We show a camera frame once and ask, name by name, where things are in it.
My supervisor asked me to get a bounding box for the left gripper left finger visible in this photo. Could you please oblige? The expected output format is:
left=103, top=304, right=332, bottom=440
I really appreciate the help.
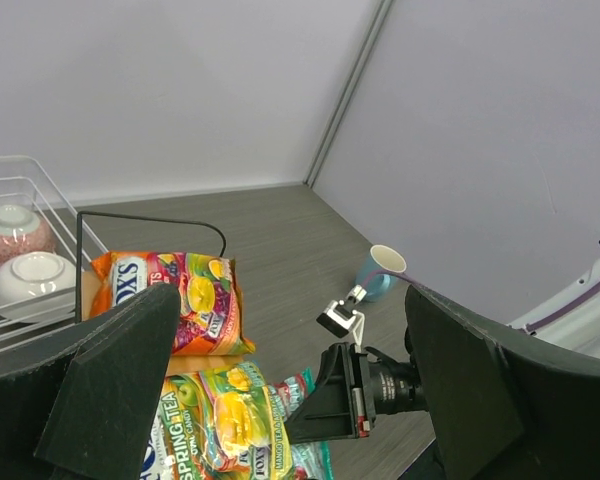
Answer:
left=0, top=284, right=180, bottom=479

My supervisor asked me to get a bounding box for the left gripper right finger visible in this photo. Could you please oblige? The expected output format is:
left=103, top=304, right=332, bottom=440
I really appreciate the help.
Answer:
left=405, top=285, right=600, bottom=479

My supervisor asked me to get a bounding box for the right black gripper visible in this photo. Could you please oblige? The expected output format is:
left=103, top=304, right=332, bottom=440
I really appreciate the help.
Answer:
left=285, top=342, right=376, bottom=444

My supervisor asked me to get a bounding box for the teal Fox's candy bag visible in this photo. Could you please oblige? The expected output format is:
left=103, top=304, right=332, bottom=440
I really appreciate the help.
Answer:
left=269, top=368, right=334, bottom=480

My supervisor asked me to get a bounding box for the green Fox's candy bag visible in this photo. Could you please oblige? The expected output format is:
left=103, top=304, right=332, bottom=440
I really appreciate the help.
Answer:
left=140, top=361, right=293, bottom=479

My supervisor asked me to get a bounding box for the orange Fox's fruits candy bag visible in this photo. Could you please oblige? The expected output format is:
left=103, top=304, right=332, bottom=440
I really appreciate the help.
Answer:
left=90, top=251, right=255, bottom=356

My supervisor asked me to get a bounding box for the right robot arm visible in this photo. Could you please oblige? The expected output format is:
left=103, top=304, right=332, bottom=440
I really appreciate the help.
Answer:
left=285, top=242, right=600, bottom=444

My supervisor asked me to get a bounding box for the white cup in rack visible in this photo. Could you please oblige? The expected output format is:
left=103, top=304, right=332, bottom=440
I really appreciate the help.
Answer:
left=0, top=251, right=76, bottom=324

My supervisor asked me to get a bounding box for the light blue mug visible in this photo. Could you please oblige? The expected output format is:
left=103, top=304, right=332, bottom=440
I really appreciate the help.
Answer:
left=355, top=244, right=407, bottom=302

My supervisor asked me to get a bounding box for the pink ceramic bowl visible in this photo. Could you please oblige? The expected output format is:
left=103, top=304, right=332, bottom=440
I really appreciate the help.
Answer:
left=0, top=204, right=56, bottom=266

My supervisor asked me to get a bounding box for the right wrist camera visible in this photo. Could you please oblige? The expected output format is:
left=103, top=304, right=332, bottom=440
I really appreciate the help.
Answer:
left=316, top=285, right=366, bottom=347

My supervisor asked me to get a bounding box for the black wire wooden shelf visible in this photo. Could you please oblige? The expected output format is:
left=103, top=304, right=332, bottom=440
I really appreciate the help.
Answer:
left=72, top=209, right=229, bottom=480

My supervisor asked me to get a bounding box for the white wire dish rack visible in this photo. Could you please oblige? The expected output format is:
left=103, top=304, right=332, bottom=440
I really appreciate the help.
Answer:
left=0, top=156, right=106, bottom=353

